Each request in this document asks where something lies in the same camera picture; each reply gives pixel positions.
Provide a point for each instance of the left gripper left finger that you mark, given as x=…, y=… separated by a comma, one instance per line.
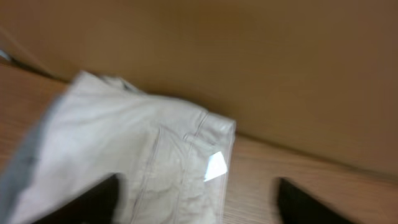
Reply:
x=96, y=205

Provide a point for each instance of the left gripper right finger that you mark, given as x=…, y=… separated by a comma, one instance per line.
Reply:
x=296, y=206

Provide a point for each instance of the beige shorts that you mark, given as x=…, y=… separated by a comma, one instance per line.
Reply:
x=172, y=156

